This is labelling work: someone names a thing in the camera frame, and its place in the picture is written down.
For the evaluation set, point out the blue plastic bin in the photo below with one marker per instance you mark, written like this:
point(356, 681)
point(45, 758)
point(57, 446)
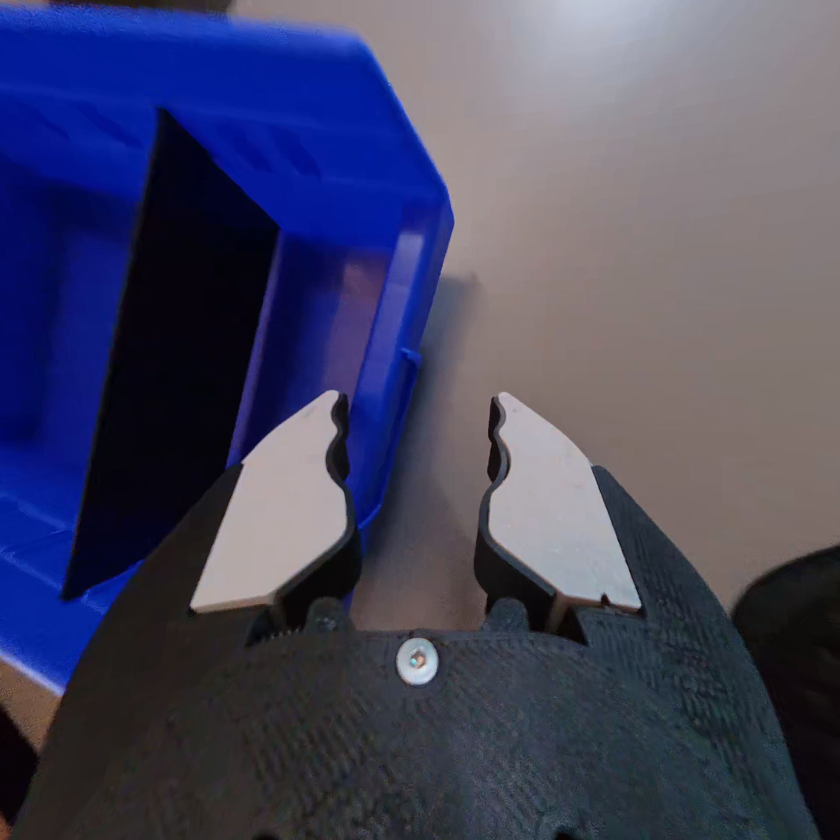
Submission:
point(367, 131)

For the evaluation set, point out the black bin divider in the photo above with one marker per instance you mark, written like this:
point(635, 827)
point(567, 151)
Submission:
point(177, 361)

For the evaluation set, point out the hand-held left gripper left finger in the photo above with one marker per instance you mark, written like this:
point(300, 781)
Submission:
point(282, 512)

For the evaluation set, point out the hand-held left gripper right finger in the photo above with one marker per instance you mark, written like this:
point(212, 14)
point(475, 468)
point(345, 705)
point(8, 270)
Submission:
point(558, 518)

